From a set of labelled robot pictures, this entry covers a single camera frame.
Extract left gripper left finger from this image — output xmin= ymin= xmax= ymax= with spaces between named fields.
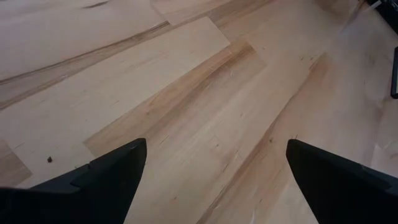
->
xmin=0 ymin=138 xmax=148 ymax=224

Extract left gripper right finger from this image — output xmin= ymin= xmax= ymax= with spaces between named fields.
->
xmin=285 ymin=138 xmax=398 ymax=224

